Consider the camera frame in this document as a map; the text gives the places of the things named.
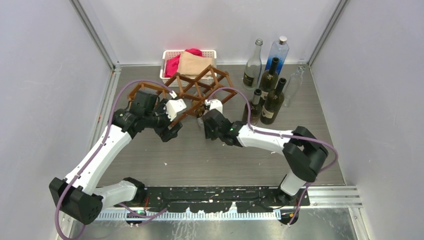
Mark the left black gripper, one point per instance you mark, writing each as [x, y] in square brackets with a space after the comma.
[165, 132]

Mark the pink red cloth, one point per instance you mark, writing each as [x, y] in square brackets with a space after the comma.
[174, 63]

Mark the white plastic basket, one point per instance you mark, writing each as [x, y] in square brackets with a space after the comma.
[167, 54]

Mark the green bottle silver capsule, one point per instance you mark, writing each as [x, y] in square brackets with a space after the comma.
[253, 111]

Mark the dark green bottle white label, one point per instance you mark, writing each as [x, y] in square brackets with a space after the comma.
[269, 80]

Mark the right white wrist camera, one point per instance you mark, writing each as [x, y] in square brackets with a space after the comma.
[213, 104]

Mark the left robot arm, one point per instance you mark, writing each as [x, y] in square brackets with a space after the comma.
[78, 194]

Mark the beige cloth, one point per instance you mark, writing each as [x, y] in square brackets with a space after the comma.
[192, 65]

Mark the small clear bottle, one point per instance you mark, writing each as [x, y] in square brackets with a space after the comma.
[294, 83]

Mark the blue square glass bottle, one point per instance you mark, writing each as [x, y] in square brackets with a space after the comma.
[279, 49]

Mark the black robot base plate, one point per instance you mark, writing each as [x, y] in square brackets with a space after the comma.
[216, 199]

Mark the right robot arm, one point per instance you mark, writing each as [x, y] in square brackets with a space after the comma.
[303, 154]

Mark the clear glass wine bottle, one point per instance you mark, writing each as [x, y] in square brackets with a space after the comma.
[253, 67]

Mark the brown wooden wine rack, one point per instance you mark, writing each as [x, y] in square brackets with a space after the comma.
[198, 88]

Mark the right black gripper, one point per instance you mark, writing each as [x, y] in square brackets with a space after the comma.
[209, 134]

